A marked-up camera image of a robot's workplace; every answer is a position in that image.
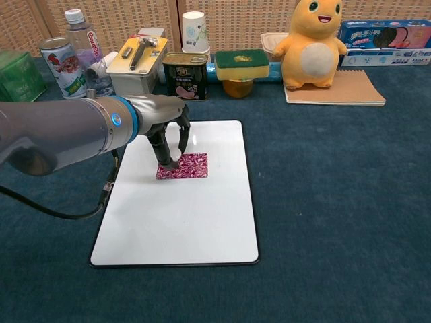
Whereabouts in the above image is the small white cylinder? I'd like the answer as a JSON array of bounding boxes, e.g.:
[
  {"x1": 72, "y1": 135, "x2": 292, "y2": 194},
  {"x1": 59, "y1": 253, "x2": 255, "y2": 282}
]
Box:
[{"x1": 86, "y1": 51, "x2": 119, "y2": 80}]

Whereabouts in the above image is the clear plastic water bottle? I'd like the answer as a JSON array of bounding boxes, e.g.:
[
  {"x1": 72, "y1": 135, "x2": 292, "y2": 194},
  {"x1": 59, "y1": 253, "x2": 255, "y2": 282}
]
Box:
[{"x1": 64, "y1": 9, "x2": 114, "y2": 97}]

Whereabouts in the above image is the pink glitter square packet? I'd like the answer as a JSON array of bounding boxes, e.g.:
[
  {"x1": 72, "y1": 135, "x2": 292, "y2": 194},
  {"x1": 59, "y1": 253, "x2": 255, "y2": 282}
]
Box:
[{"x1": 156, "y1": 153, "x2": 209, "y2": 180}]

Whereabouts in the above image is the white blue toothpaste box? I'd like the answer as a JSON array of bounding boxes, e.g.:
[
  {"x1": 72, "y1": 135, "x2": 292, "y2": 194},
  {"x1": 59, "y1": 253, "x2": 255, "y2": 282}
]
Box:
[{"x1": 339, "y1": 48, "x2": 431, "y2": 67}]

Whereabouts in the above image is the silver red green drink can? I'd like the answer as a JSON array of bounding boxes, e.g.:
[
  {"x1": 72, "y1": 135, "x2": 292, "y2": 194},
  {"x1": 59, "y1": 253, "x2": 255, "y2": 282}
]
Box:
[{"x1": 39, "y1": 36, "x2": 88, "y2": 100}]

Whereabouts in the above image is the woven wooden folding screen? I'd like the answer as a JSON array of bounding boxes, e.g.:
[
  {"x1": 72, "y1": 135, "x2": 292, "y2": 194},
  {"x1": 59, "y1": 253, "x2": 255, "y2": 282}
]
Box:
[{"x1": 0, "y1": 0, "x2": 431, "y2": 58}]

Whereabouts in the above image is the razor in yellow blister pack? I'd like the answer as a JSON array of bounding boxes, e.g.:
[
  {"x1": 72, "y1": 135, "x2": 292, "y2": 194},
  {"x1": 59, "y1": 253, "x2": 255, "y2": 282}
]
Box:
[{"x1": 106, "y1": 35, "x2": 168, "y2": 75}]

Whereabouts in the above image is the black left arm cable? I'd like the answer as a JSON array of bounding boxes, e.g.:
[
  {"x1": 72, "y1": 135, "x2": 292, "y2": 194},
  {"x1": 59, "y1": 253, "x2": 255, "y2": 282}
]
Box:
[{"x1": 0, "y1": 149, "x2": 119, "y2": 220}]

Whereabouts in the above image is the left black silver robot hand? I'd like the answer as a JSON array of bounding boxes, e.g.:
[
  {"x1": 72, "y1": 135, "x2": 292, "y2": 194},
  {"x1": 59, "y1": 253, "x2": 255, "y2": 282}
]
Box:
[{"x1": 134, "y1": 94, "x2": 192, "y2": 171}]

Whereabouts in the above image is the blue cookie box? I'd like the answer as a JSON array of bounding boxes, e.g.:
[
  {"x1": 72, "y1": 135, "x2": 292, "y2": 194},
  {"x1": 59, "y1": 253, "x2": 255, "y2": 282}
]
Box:
[{"x1": 337, "y1": 19, "x2": 431, "y2": 50}]

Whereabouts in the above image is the white rectangular board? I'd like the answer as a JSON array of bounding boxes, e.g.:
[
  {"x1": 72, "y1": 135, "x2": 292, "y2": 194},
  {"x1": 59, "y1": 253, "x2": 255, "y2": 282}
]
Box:
[{"x1": 89, "y1": 120, "x2": 260, "y2": 268}]

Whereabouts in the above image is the stack of white paper cups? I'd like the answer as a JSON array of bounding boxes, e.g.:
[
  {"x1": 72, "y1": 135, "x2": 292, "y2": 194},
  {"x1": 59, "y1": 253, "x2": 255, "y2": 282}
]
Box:
[{"x1": 181, "y1": 11, "x2": 211, "y2": 63}]

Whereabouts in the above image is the long grey white box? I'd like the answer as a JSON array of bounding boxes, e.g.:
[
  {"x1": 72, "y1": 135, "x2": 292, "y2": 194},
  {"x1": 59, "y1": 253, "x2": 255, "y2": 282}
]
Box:
[{"x1": 106, "y1": 27, "x2": 166, "y2": 98}]

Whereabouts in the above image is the dark blue table cloth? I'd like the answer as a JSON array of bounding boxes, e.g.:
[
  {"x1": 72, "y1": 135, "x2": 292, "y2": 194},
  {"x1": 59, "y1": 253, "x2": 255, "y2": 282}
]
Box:
[{"x1": 0, "y1": 55, "x2": 431, "y2": 323}]

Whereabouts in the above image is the green square tin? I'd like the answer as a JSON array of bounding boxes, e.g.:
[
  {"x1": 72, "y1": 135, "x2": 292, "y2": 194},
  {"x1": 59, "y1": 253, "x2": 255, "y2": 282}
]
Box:
[{"x1": 214, "y1": 49, "x2": 271, "y2": 81}]

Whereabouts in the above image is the yellow plush toy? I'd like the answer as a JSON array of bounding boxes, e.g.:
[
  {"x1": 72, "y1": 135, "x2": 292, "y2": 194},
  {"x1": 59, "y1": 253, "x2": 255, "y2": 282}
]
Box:
[{"x1": 271, "y1": 0, "x2": 348, "y2": 91}]

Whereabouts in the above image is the green transparent tea box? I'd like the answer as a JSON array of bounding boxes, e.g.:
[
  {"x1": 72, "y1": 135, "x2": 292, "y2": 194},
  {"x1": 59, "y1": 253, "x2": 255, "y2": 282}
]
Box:
[{"x1": 0, "y1": 50, "x2": 48, "y2": 103}]

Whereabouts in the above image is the black luncheon meat tin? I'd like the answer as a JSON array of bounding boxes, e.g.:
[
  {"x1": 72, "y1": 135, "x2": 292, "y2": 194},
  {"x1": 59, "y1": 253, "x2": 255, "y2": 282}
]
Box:
[{"x1": 162, "y1": 52, "x2": 209, "y2": 101}]

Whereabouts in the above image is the brown spiral notebook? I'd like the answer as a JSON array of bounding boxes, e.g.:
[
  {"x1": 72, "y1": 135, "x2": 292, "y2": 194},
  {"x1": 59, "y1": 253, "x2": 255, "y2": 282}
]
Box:
[{"x1": 284, "y1": 69, "x2": 387, "y2": 108}]

